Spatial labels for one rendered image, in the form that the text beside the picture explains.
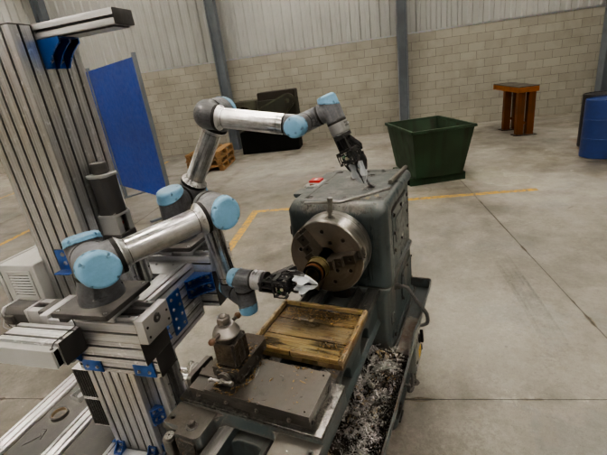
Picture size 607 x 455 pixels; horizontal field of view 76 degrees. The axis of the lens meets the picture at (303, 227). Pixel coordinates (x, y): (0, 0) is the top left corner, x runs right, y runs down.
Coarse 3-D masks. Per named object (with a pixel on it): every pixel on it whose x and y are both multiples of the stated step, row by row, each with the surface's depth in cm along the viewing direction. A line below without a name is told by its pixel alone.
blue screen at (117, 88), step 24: (96, 72) 647; (120, 72) 578; (96, 96) 684; (120, 96) 608; (144, 96) 548; (120, 120) 642; (144, 120) 577; (120, 144) 680; (144, 144) 607; (120, 168) 721; (144, 168) 640; (144, 192) 776
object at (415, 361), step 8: (400, 288) 183; (408, 288) 181; (424, 312) 191; (416, 344) 212; (416, 352) 212; (416, 360) 212; (408, 368) 214; (416, 368) 213; (408, 384) 211; (416, 384) 230; (408, 392) 212
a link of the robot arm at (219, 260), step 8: (216, 232) 150; (208, 240) 151; (216, 240) 150; (224, 240) 153; (216, 248) 152; (224, 248) 153; (216, 256) 153; (224, 256) 154; (216, 264) 155; (224, 264) 155; (232, 264) 159; (216, 272) 158; (224, 272) 156; (224, 280) 158; (224, 288) 160; (232, 288) 158
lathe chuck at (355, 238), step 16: (304, 224) 159; (320, 224) 152; (336, 224) 150; (352, 224) 155; (320, 240) 155; (336, 240) 152; (352, 240) 149; (304, 256) 161; (368, 256) 156; (336, 272) 158; (352, 272) 155; (336, 288) 161
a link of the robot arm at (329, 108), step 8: (328, 96) 142; (336, 96) 145; (320, 104) 144; (328, 104) 143; (336, 104) 143; (320, 112) 145; (328, 112) 144; (336, 112) 144; (328, 120) 145; (336, 120) 144
